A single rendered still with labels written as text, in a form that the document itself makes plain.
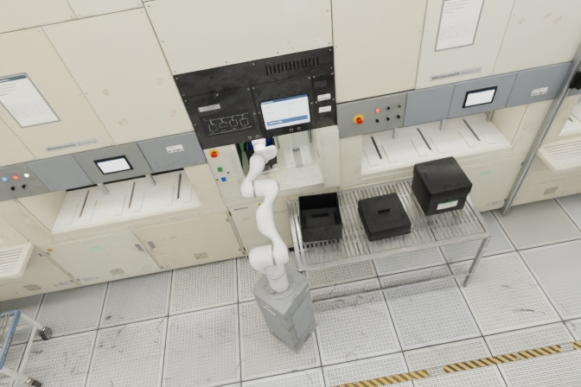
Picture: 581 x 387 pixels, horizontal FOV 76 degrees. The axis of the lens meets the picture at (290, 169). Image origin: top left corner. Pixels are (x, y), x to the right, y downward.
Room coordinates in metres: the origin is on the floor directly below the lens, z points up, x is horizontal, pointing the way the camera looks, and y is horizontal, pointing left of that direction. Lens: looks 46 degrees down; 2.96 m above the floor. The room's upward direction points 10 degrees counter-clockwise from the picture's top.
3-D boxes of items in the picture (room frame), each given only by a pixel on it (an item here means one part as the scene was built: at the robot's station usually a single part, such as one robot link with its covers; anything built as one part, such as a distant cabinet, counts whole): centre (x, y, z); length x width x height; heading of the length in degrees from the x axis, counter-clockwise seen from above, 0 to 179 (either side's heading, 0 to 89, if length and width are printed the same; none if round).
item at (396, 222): (1.47, -0.58, 0.83); 0.29 x 0.29 x 0.13; 2
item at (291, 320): (1.12, 0.20, 0.38); 0.28 x 0.28 x 0.76; 45
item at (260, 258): (1.12, 0.23, 1.07); 0.19 x 0.12 x 0.24; 89
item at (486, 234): (1.50, -0.58, 0.38); 1.30 x 0.60 x 0.76; 90
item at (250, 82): (2.24, 0.10, 0.98); 0.95 x 0.88 x 1.95; 0
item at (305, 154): (2.11, -0.07, 0.89); 0.22 x 0.21 x 0.04; 0
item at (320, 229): (1.53, -0.14, 0.85); 0.28 x 0.28 x 0.17; 85
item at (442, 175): (1.57, -1.00, 0.89); 0.29 x 0.29 x 0.25; 2
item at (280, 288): (1.12, 0.20, 0.85); 0.19 x 0.19 x 0.18
